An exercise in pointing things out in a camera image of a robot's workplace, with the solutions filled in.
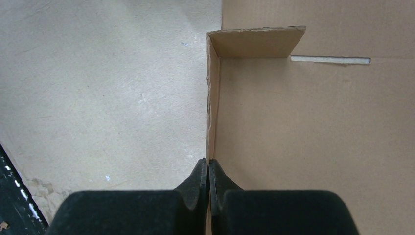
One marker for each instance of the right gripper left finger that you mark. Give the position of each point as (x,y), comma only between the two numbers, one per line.
(181,211)

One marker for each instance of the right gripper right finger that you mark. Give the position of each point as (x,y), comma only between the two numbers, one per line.
(235,211)

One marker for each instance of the brown cardboard box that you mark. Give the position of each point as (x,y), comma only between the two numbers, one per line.
(318,94)

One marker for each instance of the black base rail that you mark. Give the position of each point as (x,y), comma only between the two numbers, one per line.
(19,214)

